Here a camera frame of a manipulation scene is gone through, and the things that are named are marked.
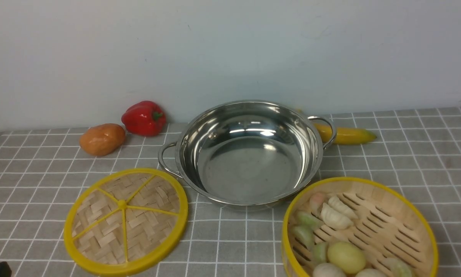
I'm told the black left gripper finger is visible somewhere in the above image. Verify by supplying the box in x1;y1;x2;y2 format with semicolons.
0;262;12;277

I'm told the woven bamboo steamer lid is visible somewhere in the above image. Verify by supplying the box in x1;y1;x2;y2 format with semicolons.
63;168;189;277

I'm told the bamboo steamer basket yellow rim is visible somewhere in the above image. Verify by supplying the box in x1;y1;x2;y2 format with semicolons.
281;177;439;277

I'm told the stainless steel pot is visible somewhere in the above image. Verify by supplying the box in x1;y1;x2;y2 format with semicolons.
158;100;337;209

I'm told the grey checked tablecloth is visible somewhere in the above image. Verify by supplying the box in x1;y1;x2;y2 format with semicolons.
0;107;461;277

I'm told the brown potato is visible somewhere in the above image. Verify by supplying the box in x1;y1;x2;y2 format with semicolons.
79;124;126;156

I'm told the red bell pepper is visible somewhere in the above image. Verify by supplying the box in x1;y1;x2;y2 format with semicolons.
121;101;167;137

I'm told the green dumpling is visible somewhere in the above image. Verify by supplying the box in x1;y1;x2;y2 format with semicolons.
385;257;416;277
294;210;324;231
291;225;315;250
311;242;328;264

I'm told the pink dumpling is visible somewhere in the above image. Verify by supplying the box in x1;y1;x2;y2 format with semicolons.
309;192;328;215

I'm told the white round bun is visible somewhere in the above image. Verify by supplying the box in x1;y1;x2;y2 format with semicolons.
312;263;346;277

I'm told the white dumpling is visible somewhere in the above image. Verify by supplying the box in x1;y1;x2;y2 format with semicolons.
328;196;359;220
320;203;354;230

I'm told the yellow-green round bun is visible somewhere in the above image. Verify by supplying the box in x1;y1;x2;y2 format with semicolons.
327;241;367;275

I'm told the yellow banana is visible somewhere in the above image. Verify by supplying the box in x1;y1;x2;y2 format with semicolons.
295;109;377;146

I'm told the beige round bun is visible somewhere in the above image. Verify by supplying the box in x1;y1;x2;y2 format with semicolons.
355;268;387;277

